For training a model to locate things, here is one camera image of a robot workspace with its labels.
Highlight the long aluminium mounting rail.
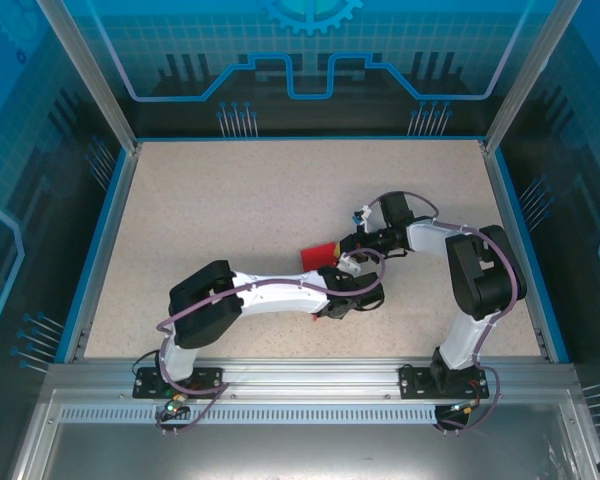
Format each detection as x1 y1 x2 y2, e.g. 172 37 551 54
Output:
47 356 579 401

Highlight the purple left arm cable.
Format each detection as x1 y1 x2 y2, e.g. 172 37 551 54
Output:
132 248 387 437

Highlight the aluminium side rail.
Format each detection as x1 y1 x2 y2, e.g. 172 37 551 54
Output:
62 144 144 364
479 141 556 362

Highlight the red cloth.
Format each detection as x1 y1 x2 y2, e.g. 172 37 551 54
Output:
299 242 340 322

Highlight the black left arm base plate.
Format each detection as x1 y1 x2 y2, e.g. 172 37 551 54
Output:
132 366 226 401

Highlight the blue edge strip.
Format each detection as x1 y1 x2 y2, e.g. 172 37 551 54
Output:
54 147 131 364
494 149 571 364

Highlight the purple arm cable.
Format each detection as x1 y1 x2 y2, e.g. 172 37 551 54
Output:
367 192 529 434
132 248 387 437

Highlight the slotted grey cable duct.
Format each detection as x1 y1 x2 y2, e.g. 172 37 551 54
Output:
58 405 566 425

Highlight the green-lit cable connector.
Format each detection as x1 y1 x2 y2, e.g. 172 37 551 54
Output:
162 392 191 416
447 397 481 416

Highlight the aluminium frame post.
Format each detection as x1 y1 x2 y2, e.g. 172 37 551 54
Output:
482 0 584 154
34 0 144 154

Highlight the grey metal panel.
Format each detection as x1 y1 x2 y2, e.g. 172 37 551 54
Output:
9 389 600 480

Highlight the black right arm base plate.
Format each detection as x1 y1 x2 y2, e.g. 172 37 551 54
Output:
398 364 491 401

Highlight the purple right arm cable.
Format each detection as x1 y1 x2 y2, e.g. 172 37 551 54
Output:
367 192 529 434

